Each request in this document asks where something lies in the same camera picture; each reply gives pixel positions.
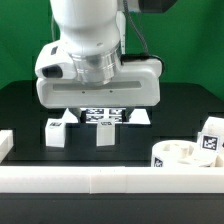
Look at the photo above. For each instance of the white tag sheet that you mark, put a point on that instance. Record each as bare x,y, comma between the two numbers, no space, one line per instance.
92,115

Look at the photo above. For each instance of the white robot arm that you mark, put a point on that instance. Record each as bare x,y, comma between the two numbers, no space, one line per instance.
86,67

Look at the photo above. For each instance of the white front fence wall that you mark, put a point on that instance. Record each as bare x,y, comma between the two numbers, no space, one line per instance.
99,180

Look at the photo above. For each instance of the white left fence wall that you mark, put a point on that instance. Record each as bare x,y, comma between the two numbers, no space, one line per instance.
6,143

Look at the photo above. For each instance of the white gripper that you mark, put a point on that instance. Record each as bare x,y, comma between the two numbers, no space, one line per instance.
136,84

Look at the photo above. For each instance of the white fence wall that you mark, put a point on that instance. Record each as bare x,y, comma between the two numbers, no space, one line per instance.
99,180
6,143

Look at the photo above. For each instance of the white round stool seat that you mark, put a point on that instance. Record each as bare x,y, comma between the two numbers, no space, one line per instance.
181,153

